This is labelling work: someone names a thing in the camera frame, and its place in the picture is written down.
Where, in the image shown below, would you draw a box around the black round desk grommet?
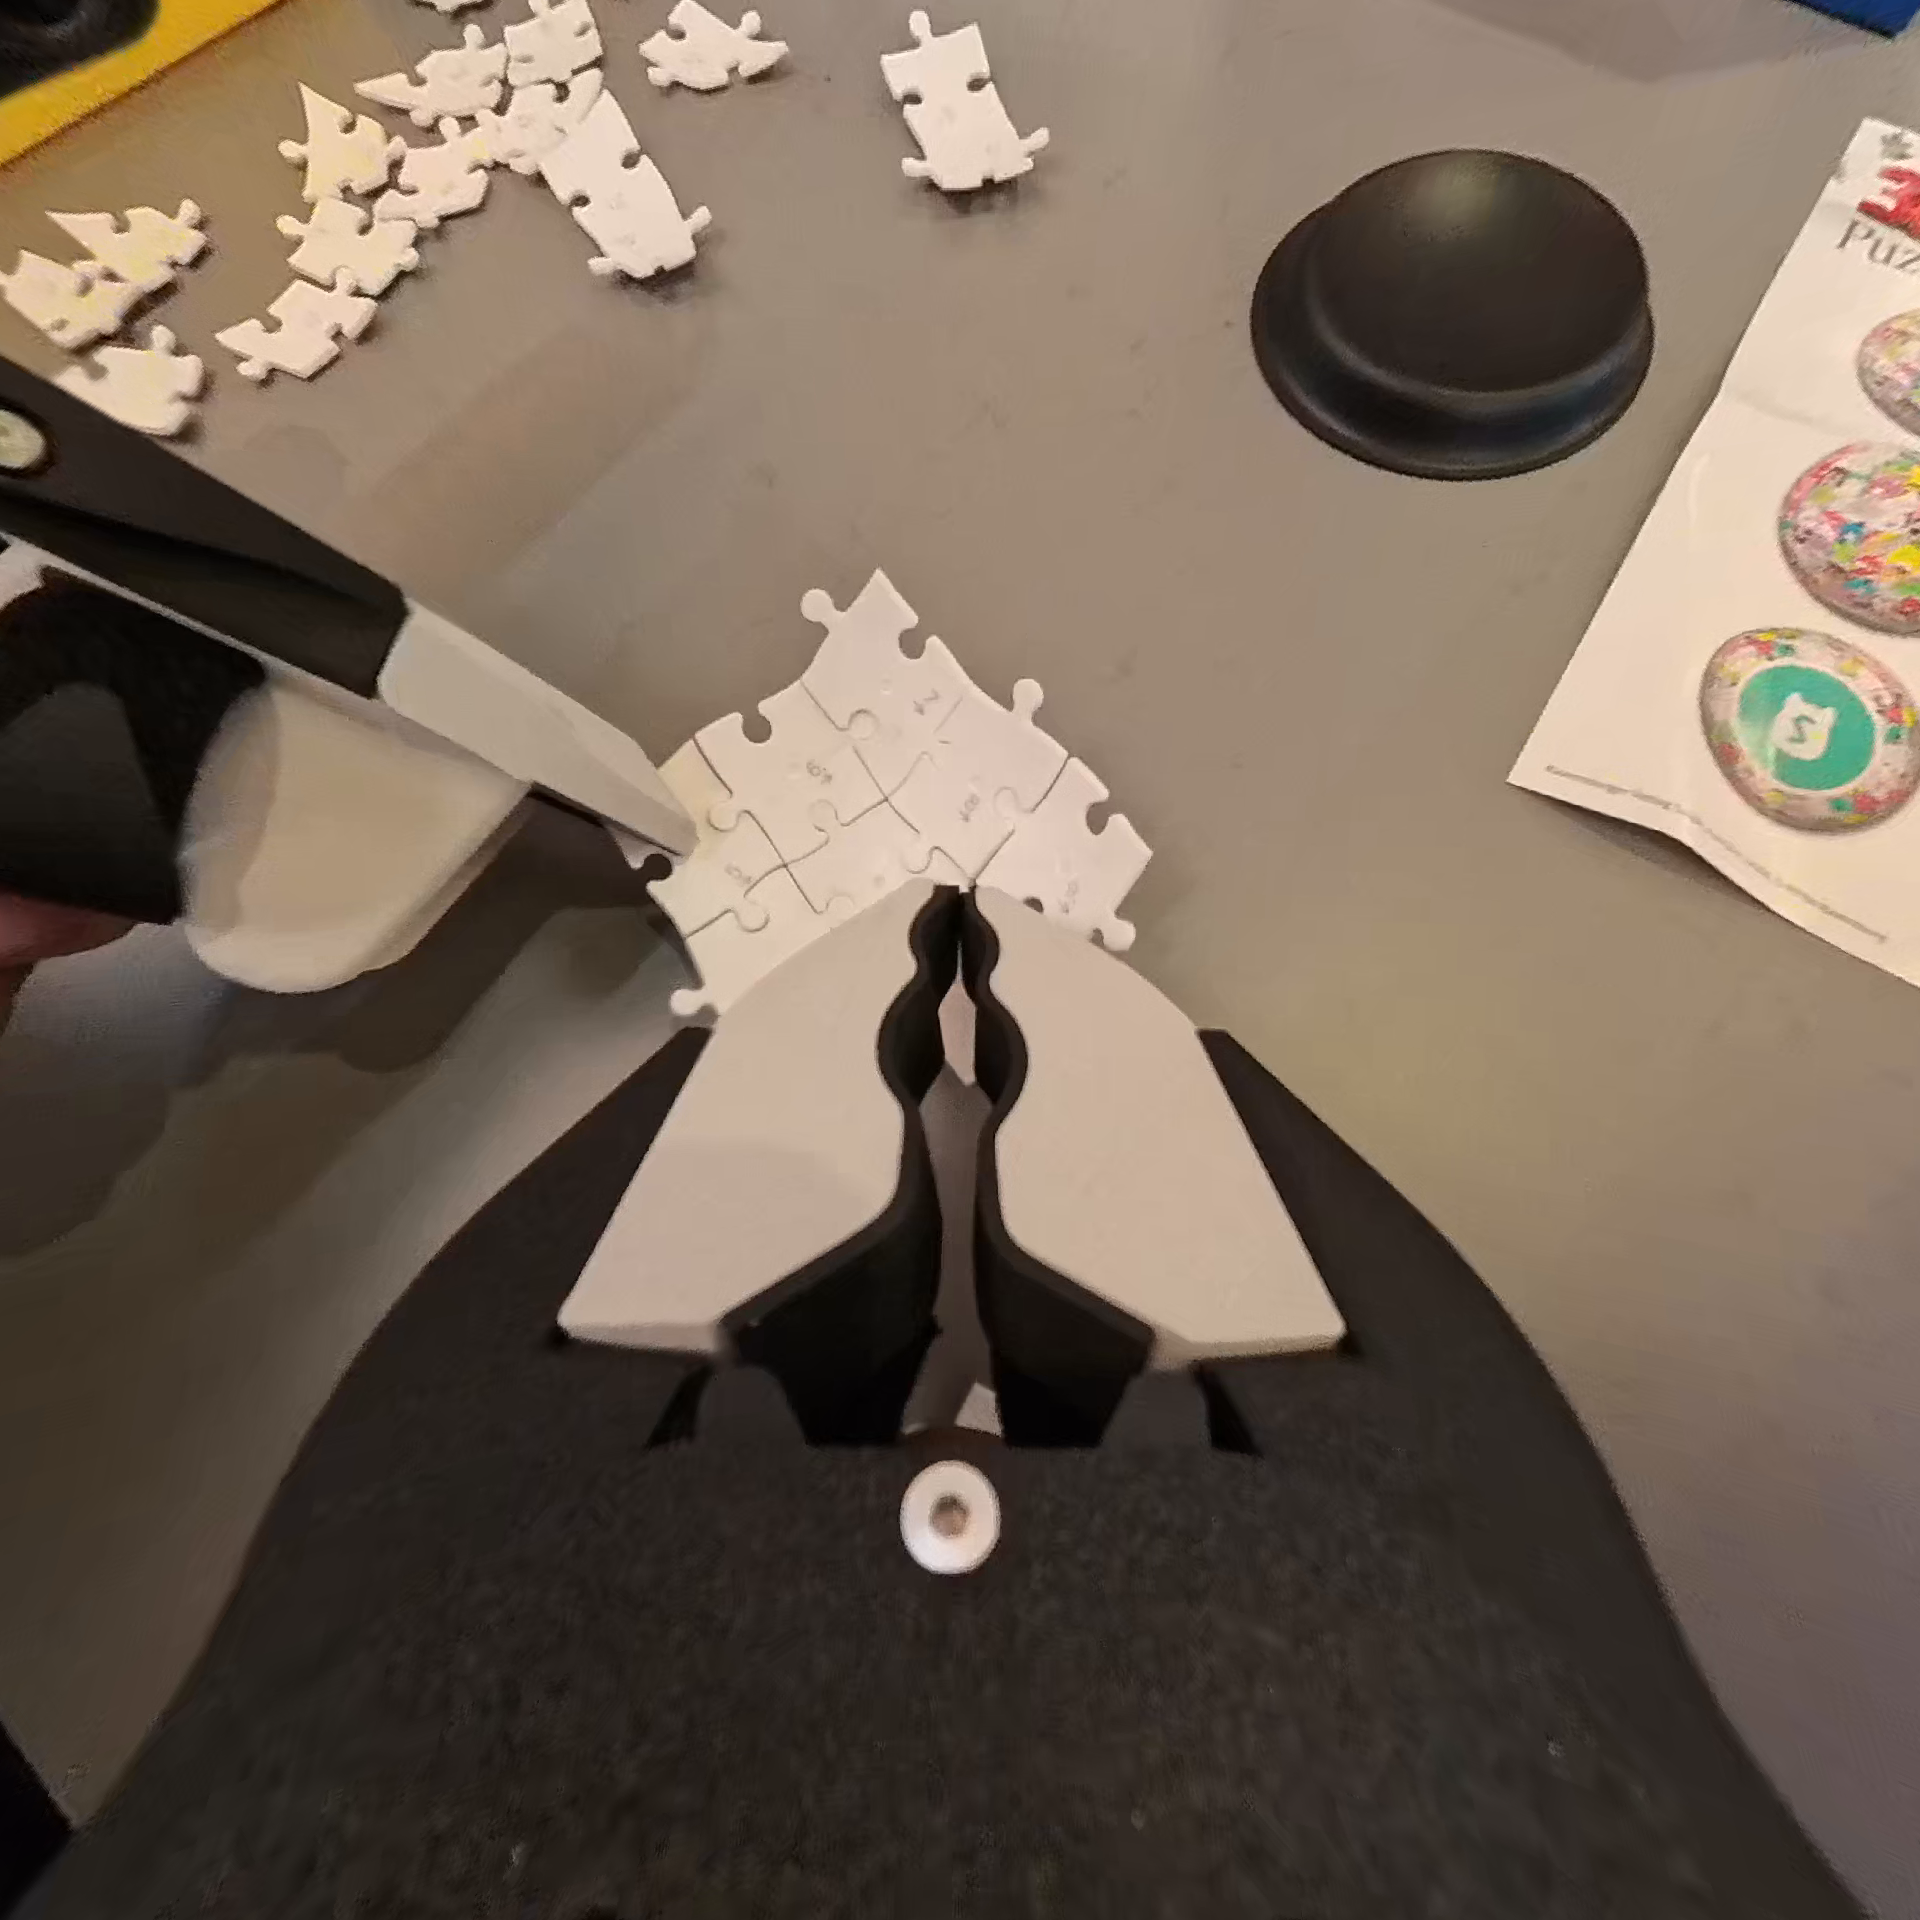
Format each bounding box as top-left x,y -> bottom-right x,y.
1249,147 -> 1656,481

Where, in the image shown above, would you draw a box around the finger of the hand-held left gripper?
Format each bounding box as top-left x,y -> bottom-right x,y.
375,608 -> 701,856
516,789 -> 676,880

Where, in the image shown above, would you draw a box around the scattered loose puzzle pieces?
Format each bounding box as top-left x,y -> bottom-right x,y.
0,0 -> 1055,440

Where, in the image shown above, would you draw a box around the white printed instruction sheet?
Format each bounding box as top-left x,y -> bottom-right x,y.
1505,119 -> 1920,995

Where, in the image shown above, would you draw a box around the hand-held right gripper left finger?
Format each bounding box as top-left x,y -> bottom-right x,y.
554,883 -> 961,1448

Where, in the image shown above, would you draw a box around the joined white puzzle section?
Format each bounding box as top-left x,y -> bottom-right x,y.
646,569 -> 1154,1024

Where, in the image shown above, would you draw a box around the yellow box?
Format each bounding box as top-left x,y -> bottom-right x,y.
0,0 -> 281,168

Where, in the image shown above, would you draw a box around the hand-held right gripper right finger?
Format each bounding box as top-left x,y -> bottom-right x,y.
953,884 -> 1345,1448

